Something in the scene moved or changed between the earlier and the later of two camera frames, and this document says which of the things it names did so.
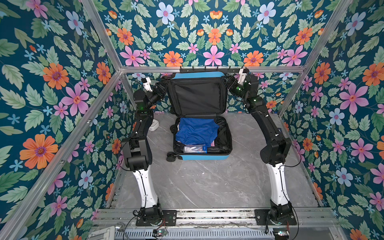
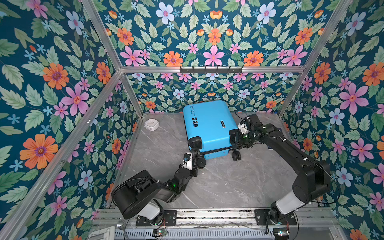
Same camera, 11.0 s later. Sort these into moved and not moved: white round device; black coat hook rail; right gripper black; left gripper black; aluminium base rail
Moved: right gripper black; left gripper black
Not moved: black coat hook rail; aluminium base rail; white round device
